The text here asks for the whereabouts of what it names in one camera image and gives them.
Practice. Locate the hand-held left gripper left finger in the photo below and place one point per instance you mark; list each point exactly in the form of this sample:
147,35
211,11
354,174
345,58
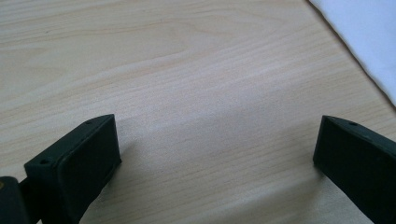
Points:
77,161

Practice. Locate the white short-sleeved shirt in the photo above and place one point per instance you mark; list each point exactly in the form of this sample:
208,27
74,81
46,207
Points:
370,34

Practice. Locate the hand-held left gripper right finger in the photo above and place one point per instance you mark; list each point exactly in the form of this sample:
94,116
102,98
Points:
361,161

